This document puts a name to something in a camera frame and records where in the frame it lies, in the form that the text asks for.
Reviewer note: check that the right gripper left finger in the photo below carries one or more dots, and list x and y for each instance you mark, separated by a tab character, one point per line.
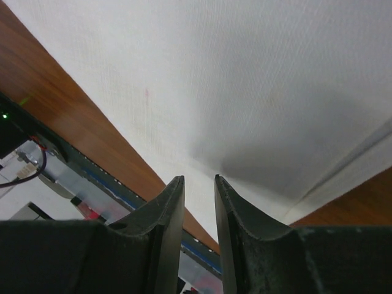
137	254

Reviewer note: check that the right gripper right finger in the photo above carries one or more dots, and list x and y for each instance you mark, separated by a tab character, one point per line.
259	254

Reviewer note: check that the white cloth napkin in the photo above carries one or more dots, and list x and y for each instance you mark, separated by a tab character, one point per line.
290	101

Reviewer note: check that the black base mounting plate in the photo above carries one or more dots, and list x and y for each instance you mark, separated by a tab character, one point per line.
98	195

